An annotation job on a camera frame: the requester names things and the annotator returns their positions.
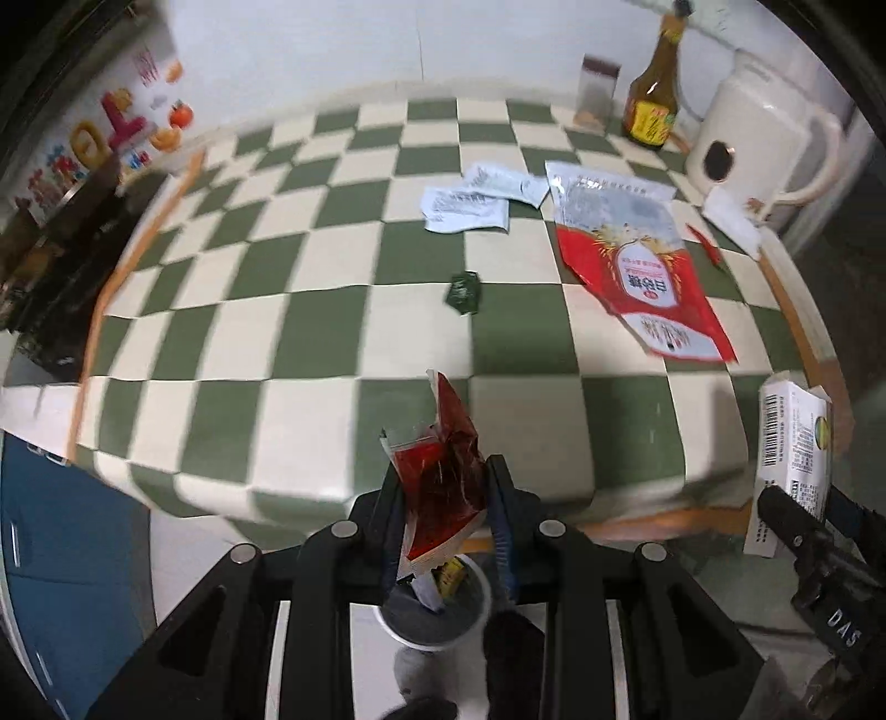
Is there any white receipt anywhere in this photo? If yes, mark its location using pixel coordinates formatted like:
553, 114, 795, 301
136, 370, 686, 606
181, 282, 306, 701
420, 188, 509, 234
462, 162, 550, 208

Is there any black stove pot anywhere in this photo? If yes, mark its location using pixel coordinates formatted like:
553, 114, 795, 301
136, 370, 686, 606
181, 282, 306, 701
2, 155, 168, 383

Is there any red sauce packet wrapper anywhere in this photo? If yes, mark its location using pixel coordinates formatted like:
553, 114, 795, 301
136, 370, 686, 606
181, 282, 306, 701
380, 371, 490, 579

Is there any small green wrapper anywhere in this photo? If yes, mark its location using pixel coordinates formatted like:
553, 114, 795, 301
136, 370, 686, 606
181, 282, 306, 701
445, 271, 482, 315

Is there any red white sugar bag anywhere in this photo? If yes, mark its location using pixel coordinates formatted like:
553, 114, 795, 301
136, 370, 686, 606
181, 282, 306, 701
545, 161, 738, 363

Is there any white paper scrap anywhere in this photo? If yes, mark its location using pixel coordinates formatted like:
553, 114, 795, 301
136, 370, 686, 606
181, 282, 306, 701
701, 186, 761, 261

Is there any white medicine box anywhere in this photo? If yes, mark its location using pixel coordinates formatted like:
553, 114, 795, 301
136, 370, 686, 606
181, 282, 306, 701
743, 371, 832, 558

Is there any brown sauce bottle yellow label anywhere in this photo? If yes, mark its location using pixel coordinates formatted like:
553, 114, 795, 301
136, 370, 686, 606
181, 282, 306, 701
622, 0, 694, 150

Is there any small red wrapper strip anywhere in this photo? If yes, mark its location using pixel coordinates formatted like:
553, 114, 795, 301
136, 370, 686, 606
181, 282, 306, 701
686, 225, 727, 271

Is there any white electric kettle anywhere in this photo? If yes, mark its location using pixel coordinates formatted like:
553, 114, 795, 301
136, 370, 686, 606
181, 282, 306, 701
685, 49, 844, 222

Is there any white receipt right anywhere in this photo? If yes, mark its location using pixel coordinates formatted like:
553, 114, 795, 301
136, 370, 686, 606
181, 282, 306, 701
462, 162, 550, 208

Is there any clear jar brown lid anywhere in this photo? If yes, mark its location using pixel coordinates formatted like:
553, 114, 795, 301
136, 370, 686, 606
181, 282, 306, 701
574, 55, 620, 131

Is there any green white checkered mat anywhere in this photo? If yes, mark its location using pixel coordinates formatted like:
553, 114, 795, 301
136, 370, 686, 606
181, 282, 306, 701
68, 97, 805, 525

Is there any white receipt left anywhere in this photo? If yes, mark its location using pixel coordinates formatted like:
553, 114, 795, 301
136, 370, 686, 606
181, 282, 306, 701
420, 188, 509, 234

